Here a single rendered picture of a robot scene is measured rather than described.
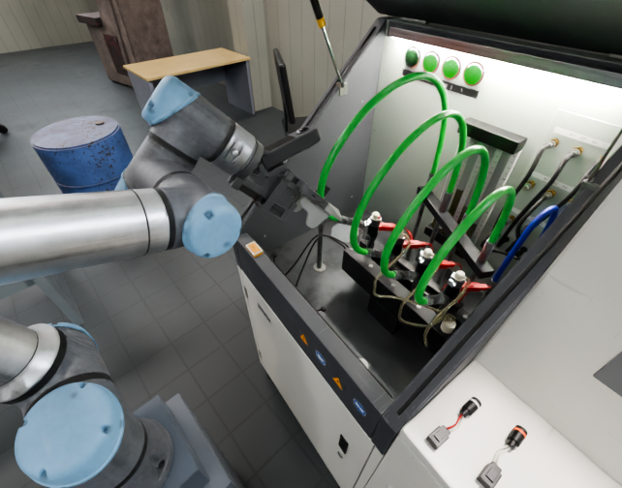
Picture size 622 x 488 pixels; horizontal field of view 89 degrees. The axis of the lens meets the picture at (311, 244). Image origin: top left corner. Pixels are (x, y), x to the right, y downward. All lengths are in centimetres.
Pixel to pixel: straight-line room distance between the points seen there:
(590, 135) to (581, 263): 30
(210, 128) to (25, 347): 41
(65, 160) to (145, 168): 191
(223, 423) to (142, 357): 59
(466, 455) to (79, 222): 64
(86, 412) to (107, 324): 165
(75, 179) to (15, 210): 209
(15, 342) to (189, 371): 131
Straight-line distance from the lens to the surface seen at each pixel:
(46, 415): 60
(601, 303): 63
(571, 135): 83
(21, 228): 35
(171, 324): 204
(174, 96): 50
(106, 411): 57
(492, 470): 67
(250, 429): 168
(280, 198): 56
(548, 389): 73
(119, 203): 37
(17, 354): 61
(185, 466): 74
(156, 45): 574
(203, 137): 50
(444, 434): 65
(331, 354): 72
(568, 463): 75
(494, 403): 73
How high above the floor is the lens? 159
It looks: 43 degrees down
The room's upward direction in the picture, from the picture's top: straight up
